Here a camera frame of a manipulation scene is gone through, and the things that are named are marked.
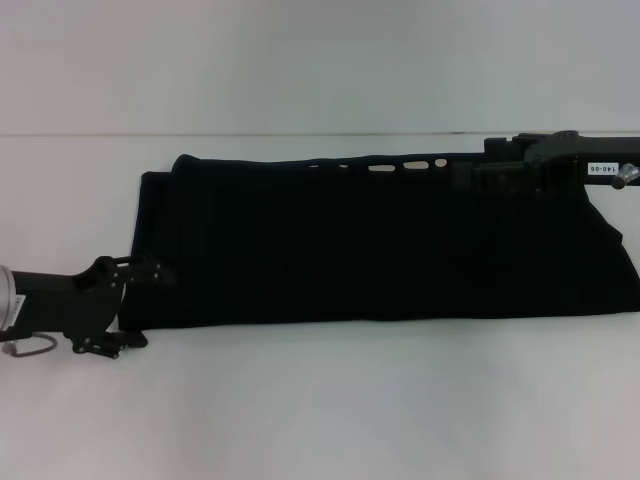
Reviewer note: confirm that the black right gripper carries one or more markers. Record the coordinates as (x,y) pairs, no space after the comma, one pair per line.
(575,157)

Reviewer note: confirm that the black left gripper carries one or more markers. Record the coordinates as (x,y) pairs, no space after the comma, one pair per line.
(65,300)

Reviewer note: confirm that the black shirt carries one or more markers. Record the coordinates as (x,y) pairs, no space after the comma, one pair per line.
(350,250)

